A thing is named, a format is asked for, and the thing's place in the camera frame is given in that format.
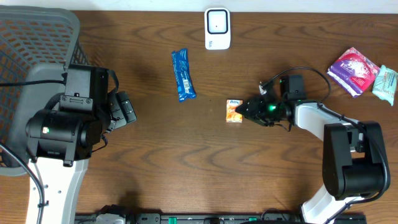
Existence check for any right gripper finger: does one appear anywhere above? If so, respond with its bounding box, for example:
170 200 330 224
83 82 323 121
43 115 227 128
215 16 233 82
235 109 264 124
236 96 260 111

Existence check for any small orange box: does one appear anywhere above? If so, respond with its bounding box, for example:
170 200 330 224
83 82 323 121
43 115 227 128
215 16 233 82
226 100 243 123

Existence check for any blue Oreo cookie pack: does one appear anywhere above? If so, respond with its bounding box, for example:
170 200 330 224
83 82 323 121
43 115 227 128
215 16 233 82
172 49 197 103

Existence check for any pink purple liners pack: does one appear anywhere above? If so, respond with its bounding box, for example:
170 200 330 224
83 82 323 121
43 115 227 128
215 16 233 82
327 47 380 98

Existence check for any green tissue wipes pack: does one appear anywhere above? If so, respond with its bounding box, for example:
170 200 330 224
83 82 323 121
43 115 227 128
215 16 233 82
372 65 397 106

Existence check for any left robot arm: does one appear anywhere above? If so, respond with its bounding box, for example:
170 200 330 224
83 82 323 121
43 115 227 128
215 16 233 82
26 91 137 223

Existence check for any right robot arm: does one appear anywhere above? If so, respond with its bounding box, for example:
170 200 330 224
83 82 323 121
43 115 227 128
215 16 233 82
236 75 391 223

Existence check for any white barcode scanner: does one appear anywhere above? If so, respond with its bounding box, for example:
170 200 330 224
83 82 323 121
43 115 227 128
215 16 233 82
204 7 231 50

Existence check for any grey plastic mesh basket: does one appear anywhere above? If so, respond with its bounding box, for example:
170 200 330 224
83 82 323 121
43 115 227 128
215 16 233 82
0 5 91 177

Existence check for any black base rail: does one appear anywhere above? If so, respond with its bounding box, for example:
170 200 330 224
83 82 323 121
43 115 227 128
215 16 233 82
73 212 368 224

